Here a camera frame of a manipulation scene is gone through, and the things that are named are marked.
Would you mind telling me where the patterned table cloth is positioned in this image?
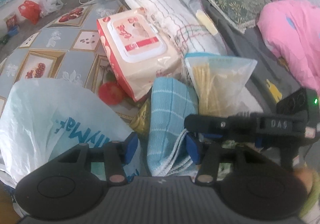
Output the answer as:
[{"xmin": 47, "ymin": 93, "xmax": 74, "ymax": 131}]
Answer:
[{"xmin": 1, "ymin": 0, "xmax": 151, "ymax": 124}]

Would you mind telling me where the clear plastic bag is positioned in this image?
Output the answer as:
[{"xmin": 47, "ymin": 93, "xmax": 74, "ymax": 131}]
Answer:
[{"xmin": 39, "ymin": 0, "xmax": 64, "ymax": 17}]

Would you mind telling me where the person's right hand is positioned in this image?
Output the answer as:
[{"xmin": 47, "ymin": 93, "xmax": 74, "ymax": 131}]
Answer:
[{"xmin": 292, "ymin": 163, "xmax": 320, "ymax": 219}]

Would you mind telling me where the dark grey yellow blanket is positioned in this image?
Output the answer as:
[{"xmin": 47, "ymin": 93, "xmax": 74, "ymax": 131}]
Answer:
[{"xmin": 200, "ymin": 0, "xmax": 301, "ymax": 112}]

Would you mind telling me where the pink blanket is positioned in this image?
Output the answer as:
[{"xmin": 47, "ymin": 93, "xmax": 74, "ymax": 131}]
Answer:
[{"xmin": 257, "ymin": 0, "xmax": 319, "ymax": 92}]

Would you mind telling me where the red wet wipes pack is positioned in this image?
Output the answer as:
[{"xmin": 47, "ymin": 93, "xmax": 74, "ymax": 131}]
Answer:
[{"xmin": 97, "ymin": 8, "xmax": 182, "ymax": 101}]

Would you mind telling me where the white striped blanket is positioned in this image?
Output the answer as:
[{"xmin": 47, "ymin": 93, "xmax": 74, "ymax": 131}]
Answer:
[{"xmin": 109, "ymin": 0, "xmax": 263, "ymax": 115}]

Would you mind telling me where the red plastic bag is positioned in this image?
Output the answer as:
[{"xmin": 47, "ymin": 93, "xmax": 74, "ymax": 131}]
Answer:
[{"xmin": 18, "ymin": 0, "xmax": 41, "ymax": 24}]

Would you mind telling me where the bag of cotton swabs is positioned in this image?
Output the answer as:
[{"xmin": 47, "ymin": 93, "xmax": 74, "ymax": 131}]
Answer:
[{"xmin": 184, "ymin": 52, "xmax": 263, "ymax": 117}]

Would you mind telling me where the blue checkered towel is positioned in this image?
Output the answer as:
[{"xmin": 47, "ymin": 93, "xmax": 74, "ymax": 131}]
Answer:
[{"xmin": 146, "ymin": 77, "xmax": 199, "ymax": 178}]

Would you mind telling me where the white blue plastic bag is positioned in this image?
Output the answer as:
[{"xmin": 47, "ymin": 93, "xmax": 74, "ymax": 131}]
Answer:
[{"xmin": 0, "ymin": 77, "xmax": 141, "ymax": 187}]

